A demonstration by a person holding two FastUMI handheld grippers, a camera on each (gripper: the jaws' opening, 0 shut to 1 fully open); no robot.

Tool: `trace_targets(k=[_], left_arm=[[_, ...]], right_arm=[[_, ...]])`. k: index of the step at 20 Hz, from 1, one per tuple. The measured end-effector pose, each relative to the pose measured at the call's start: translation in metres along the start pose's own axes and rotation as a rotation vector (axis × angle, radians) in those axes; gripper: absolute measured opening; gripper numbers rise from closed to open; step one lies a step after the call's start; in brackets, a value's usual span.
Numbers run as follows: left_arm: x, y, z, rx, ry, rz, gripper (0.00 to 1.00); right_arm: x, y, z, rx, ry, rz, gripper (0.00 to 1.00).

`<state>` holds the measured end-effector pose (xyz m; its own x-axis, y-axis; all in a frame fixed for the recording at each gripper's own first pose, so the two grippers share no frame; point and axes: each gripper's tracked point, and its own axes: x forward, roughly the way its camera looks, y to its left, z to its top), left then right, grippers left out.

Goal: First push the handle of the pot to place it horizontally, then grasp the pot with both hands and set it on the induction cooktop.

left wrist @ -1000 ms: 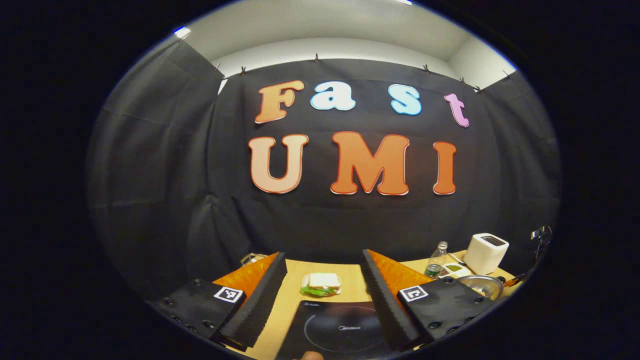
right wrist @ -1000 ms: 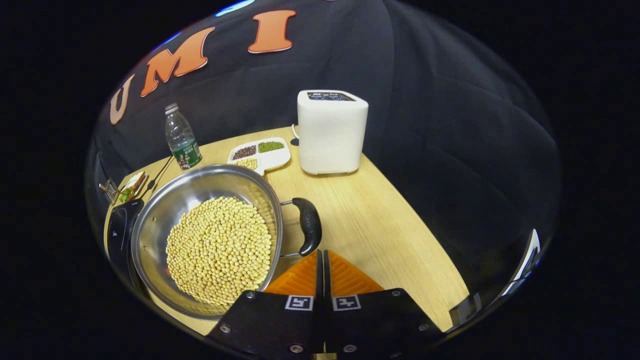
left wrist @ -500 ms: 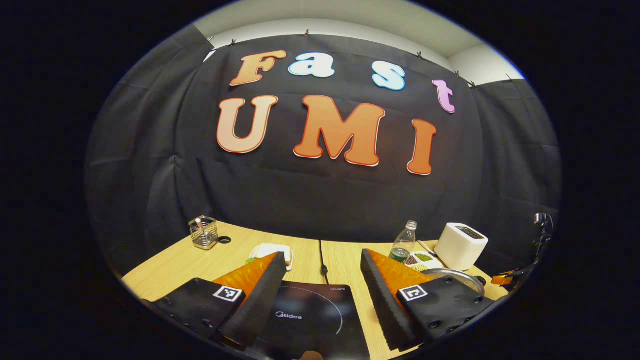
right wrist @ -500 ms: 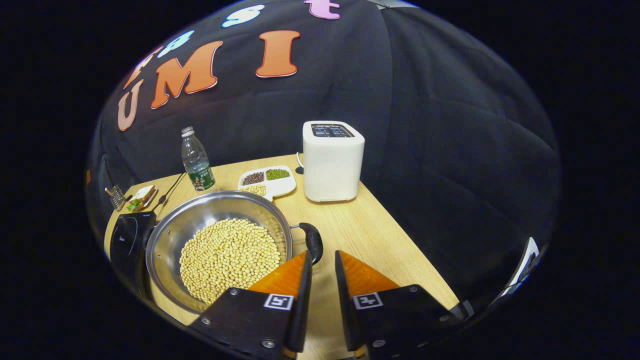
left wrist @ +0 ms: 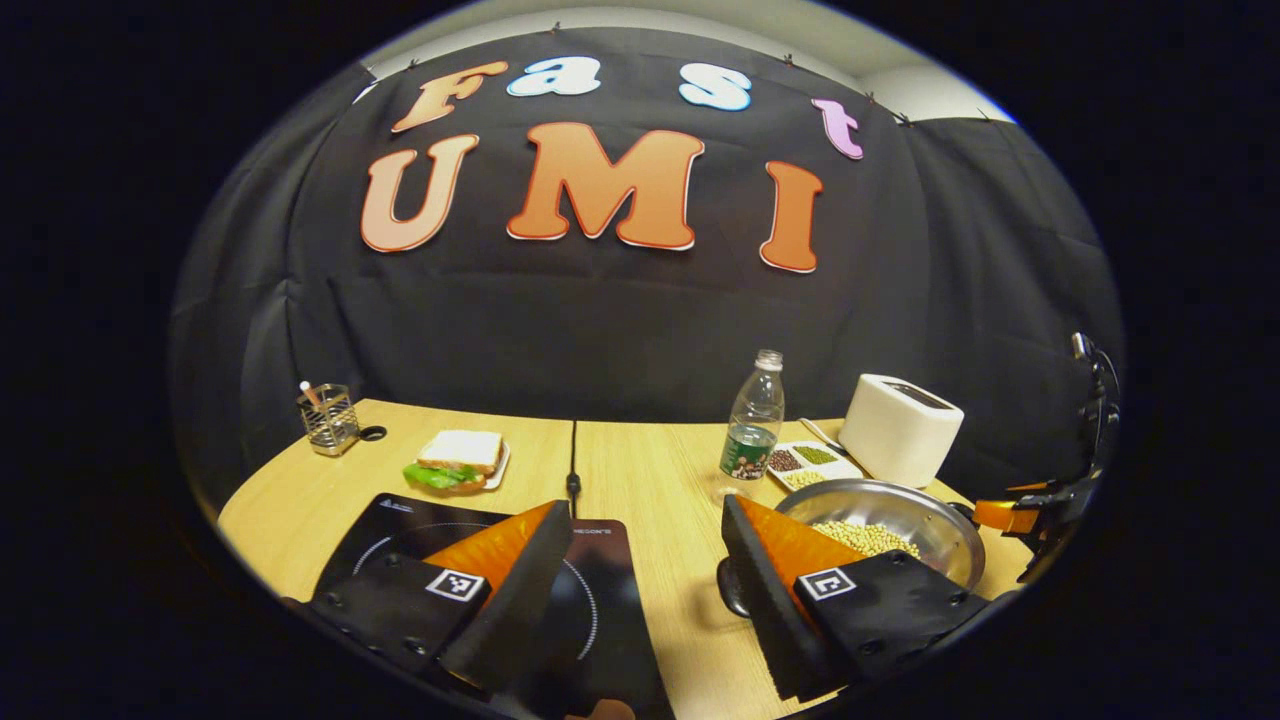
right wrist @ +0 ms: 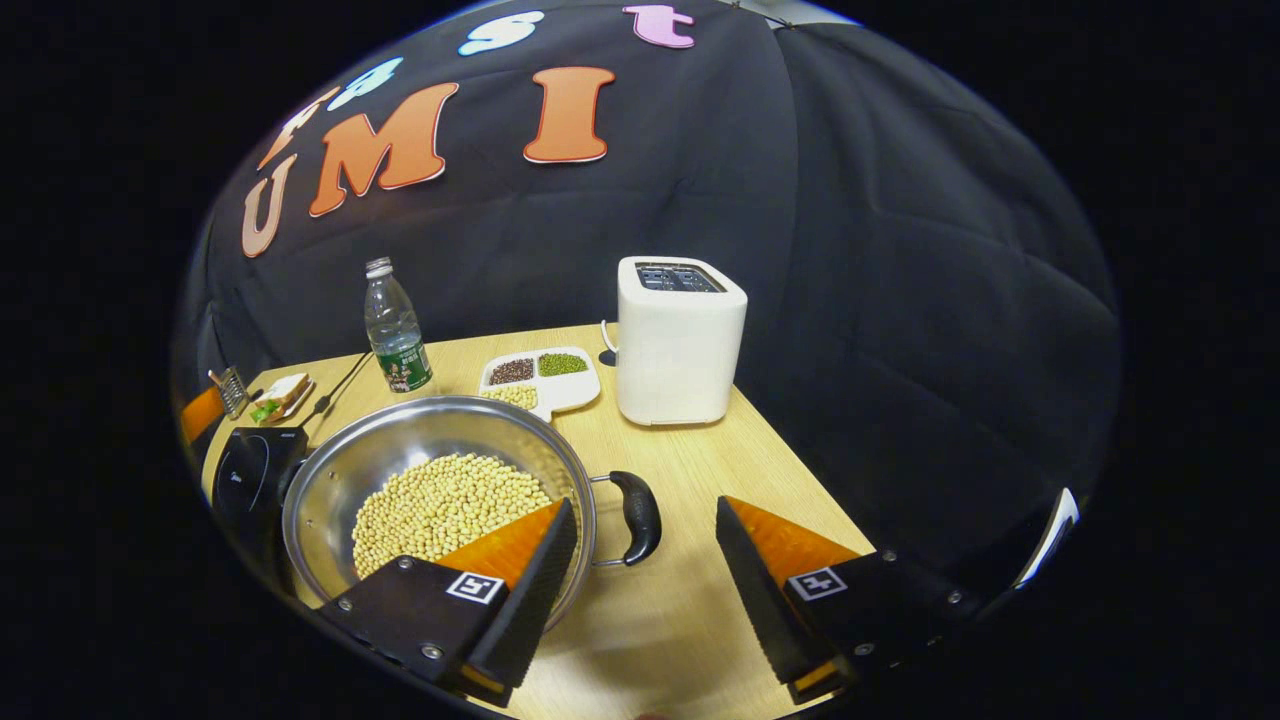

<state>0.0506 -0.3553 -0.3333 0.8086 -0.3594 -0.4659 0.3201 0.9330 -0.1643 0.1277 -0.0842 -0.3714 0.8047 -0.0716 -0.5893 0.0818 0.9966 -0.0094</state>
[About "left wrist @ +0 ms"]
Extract clear plastic water bottle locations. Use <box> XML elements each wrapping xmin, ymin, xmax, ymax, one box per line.
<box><xmin>717</xmin><ymin>349</ymin><xmax>787</xmax><ymax>502</ymax></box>

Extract white toaster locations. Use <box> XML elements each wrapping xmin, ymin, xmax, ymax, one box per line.
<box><xmin>838</xmin><ymin>374</ymin><xmax>966</xmax><ymax>490</ymax></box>

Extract wire mesh utensil holder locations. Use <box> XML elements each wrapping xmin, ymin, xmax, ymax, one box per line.
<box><xmin>297</xmin><ymin>383</ymin><xmax>362</xmax><ymax>458</ymax></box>

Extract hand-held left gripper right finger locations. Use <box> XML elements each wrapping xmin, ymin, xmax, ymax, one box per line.
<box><xmin>720</xmin><ymin>495</ymin><xmax>996</xmax><ymax>704</ymax></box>

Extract stainless steel pot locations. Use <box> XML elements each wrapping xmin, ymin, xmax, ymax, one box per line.
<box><xmin>716</xmin><ymin>478</ymin><xmax>987</xmax><ymax>620</ymax></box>

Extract white divided bean dish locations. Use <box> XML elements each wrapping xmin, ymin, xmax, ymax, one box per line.
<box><xmin>766</xmin><ymin>440</ymin><xmax>864</xmax><ymax>494</ymax></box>

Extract sandwich with lettuce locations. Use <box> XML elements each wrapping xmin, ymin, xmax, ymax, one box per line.
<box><xmin>403</xmin><ymin>430</ymin><xmax>504</xmax><ymax>493</ymax></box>

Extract black induction cooktop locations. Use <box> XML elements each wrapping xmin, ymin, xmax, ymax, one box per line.
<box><xmin>312</xmin><ymin>492</ymin><xmax>677</xmax><ymax>720</ymax></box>

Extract black backdrop cloth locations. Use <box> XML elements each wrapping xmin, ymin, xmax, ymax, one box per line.
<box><xmin>168</xmin><ymin>25</ymin><xmax>1127</xmax><ymax>521</ymax></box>

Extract pile of soybeans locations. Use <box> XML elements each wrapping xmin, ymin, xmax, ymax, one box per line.
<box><xmin>810</xmin><ymin>519</ymin><xmax>922</xmax><ymax>560</ymax></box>

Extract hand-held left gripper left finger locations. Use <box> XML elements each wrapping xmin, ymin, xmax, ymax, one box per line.
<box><xmin>300</xmin><ymin>500</ymin><xmax>579</xmax><ymax>704</ymax></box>

